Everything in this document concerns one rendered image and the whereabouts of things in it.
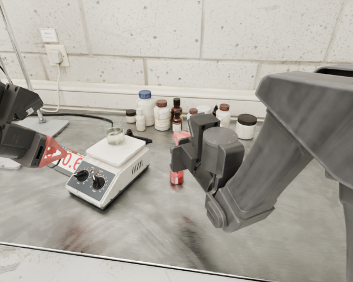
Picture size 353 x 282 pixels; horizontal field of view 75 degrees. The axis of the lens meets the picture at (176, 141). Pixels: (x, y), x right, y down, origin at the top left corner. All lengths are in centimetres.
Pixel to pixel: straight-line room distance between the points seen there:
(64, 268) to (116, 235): 11
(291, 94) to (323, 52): 81
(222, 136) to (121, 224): 32
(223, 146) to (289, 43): 67
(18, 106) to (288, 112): 44
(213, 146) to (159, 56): 65
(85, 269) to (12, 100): 34
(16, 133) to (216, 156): 35
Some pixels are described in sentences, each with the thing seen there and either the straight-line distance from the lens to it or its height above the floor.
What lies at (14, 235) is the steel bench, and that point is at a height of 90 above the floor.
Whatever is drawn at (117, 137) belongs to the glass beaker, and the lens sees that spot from 63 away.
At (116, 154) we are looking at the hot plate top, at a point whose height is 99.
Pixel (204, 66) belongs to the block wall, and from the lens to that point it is 94.
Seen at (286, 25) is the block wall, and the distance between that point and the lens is 95.
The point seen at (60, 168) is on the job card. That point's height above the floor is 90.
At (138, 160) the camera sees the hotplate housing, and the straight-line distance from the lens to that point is 63.
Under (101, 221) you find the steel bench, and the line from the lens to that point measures 58.
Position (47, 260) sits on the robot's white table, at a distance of 56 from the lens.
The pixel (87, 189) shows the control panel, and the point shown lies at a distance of 61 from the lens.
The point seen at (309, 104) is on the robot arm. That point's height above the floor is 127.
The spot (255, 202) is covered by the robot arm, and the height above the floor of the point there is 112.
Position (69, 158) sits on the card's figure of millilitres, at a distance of 75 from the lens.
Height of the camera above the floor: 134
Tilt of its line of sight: 33 degrees down
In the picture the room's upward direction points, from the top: straight up
